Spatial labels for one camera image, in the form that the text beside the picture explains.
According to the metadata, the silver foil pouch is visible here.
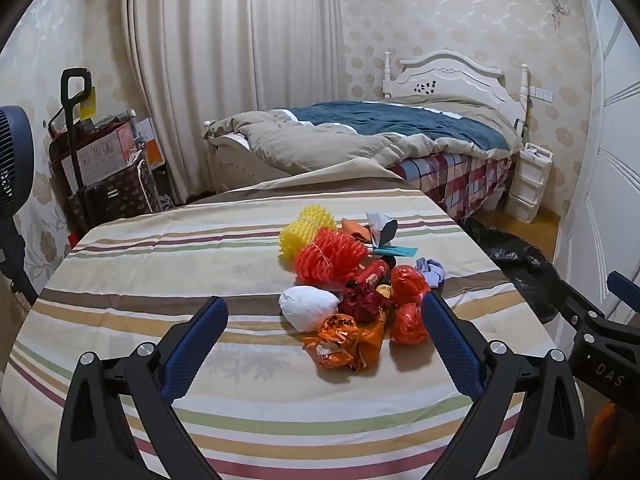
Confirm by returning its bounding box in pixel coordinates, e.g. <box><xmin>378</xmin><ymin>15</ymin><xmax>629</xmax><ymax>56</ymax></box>
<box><xmin>364</xmin><ymin>211</ymin><xmax>399</xmax><ymax>249</ymax></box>

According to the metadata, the striped tablecloth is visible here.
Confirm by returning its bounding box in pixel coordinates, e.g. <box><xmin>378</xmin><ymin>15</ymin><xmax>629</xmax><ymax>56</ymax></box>
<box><xmin>0</xmin><ymin>157</ymin><xmax>566</xmax><ymax>480</ymax></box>

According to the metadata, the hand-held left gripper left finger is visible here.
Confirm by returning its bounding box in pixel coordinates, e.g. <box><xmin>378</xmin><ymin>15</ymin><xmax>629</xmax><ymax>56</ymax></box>
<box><xmin>57</xmin><ymin>296</ymin><xmax>236</xmax><ymax>480</ymax></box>

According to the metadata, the brown patterned storage box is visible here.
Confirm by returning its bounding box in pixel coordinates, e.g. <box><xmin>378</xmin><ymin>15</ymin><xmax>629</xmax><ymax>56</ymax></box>
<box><xmin>67</xmin><ymin>160</ymin><xmax>162</xmax><ymax>232</ymax></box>

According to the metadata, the red plastic bag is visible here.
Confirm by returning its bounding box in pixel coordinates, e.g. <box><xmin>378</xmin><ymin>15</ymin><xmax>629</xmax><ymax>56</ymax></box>
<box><xmin>389</xmin><ymin>264</ymin><xmax>431</xmax><ymax>306</ymax></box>
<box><xmin>389</xmin><ymin>302</ymin><xmax>431</xmax><ymax>346</ymax></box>

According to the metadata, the white plastic drawer unit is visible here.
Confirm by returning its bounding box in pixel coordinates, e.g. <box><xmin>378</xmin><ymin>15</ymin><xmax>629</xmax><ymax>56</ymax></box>
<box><xmin>503</xmin><ymin>142</ymin><xmax>554</xmax><ymax>222</ymax></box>

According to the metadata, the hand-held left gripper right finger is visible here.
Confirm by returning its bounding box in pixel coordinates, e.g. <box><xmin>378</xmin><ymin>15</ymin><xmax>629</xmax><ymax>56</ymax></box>
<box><xmin>421</xmin><ymin>291</ymin><xmax>588</xmax><ymax>480</ymax></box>

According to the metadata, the plaid bed sheet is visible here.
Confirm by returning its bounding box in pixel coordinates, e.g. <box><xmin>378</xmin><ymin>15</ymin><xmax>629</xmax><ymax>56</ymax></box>
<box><xmin>389</xmin><ymin>152</ymin><xmax>516</xmax><ymax>221</ymax></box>

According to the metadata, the orange printed plastic bag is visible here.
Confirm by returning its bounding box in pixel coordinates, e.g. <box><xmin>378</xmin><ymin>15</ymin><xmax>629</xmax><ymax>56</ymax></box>
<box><xmin>302</xmin><ymin>305</ymin><xmax>389</xmax><ymax>374</ymax></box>

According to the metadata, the white wardrobe door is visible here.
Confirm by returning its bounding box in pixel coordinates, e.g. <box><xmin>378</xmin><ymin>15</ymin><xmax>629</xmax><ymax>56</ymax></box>
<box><xmin>554</xmin><ymin>0</ymin><xmax>640</xmax><ymax>322</ymax></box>

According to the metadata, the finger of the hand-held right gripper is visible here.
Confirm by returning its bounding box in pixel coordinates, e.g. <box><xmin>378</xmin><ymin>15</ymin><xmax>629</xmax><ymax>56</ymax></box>
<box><xmin>544</xmin><ymin>261</ymin><xmax>608</xmax><ymax>330</ymax></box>
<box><xmin>606</xmin><ymin>270</ymin><xmax>640</xmax><ymax>319</ymax></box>

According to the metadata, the small white cardboard box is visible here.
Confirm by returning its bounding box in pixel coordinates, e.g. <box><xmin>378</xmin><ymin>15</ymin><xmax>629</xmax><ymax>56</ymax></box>
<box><xmin>134</xmin><ymin>117</ymin><xmax>167</xmax><ymax>169</ymax></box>

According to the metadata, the red bottle with black cap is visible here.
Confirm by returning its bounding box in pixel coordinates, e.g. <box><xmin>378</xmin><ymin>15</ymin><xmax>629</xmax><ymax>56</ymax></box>
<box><xmin>350</xmin><ymin>257</ymin><xmax>396</xmax><ymax>289</ymax></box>

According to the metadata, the white and orange cardboard box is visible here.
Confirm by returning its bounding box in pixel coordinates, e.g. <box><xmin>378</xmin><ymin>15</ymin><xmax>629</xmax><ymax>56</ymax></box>
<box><xmin>75</xmin><ymin>125</ymin><xmax>137</xmax><ymax>187</ymax></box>

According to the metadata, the hanging wall cord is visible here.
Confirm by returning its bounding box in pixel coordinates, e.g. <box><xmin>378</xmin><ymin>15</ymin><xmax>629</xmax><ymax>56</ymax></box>
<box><xmin>547</xmin><ymin>0</ymin><xmax>571</xmax><ymax>32</ymax></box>

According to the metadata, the black bag-lined trash bin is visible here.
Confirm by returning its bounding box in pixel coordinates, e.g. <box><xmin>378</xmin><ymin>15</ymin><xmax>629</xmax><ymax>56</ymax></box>
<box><xmin>459</xmin><ymin>217</ymin><xmax>567</xmax><ymax>327</ymax></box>

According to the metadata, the dark blue standing fan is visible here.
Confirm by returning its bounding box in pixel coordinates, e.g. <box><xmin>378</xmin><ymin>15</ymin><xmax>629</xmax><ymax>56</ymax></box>
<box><xmin>0</xmin><ymin>105</ymin><xmax>42</xmax><ymax>307</ymax></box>

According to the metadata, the black hand trolley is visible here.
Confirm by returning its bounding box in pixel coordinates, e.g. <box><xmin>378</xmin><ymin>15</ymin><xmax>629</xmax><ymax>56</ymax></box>
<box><xmin>59</xmin><ymin>67</ymin><xmax>97</xmax><ymax>227</ymax></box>

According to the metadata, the yellow foam fruit net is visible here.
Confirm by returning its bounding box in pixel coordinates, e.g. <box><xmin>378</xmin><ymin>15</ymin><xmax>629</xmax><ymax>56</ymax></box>
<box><xmin>278</xmin><ymin>204</ymin><xmax>339</xmax><ymax>264</ymax></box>

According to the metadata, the white wooden bed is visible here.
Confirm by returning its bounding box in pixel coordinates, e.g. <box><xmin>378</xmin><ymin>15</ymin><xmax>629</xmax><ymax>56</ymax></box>
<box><xmin>202</xmin><ymin>49</ymin><xmax>532</xmax><ymax>222</ymax></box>

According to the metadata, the dark red wrapper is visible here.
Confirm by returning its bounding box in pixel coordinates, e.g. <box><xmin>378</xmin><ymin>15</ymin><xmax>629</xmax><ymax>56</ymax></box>
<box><xmin>342</xmin><ymin>282</ymin><xmax>389</xmax><ymax>324</ymax></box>

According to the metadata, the orange paper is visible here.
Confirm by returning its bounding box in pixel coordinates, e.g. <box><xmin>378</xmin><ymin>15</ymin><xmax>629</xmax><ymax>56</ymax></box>
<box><xmin>341</xmin><ymin>217</ymin><xmax>376</xmax><ymax>244</ymax></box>

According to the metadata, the red foam fruit net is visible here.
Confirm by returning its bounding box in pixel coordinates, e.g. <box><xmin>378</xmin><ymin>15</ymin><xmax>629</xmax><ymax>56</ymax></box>
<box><xmin>293</xmin><ymin>227</ymin><xmax>371</xmax><ymax>285</ymax></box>

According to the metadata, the white plastic bag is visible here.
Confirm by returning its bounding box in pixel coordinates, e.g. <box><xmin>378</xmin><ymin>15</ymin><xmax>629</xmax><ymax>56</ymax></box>
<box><xmin>278</xmin><ymin>284</ymin><xmax>341</xmax><ymax>334</ymax></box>

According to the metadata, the cream curtain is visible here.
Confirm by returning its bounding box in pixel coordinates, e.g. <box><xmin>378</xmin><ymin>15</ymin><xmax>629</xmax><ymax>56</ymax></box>
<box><xmin>120</xmin><ymin>0</ymin><xmax>347</xmax><ymax>207</ymax></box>

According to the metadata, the lavender paper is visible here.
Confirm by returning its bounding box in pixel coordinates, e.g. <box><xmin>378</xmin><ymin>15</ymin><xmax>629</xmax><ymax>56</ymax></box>
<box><xmin>414</xmin><ymin>257</ymin><xmax>446</xmax><ymax>289</ymax></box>

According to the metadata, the beige and blue quilt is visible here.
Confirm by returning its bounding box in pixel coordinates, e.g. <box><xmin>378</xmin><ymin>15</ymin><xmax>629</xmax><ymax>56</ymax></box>
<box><xmin>202</xmin><ymin>95</ymin><xmax>524</xmax><ymax>172</ymax></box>

